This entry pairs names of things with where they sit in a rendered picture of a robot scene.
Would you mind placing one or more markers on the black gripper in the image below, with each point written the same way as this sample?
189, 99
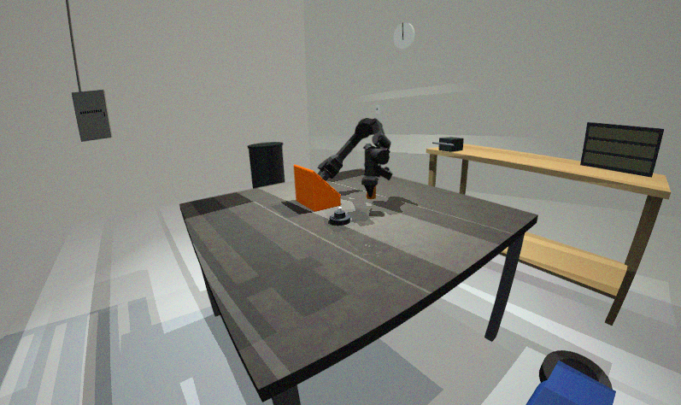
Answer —
370, 179

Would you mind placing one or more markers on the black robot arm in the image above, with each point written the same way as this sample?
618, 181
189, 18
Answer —
378, 154

